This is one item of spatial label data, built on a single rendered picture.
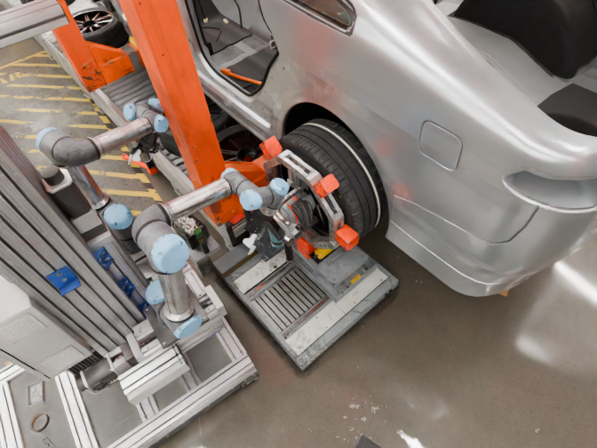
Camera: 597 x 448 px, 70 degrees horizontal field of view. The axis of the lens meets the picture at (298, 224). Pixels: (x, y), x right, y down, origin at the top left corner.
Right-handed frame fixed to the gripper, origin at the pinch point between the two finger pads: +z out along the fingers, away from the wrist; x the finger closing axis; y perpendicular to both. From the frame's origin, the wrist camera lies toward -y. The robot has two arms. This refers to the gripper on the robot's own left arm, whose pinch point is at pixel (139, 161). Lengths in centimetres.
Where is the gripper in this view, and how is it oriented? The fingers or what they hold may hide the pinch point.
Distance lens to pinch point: 237.3
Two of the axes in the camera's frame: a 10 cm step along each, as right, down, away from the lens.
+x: 4.4, -3.1, 8.4
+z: -3.9, 7.8, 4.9
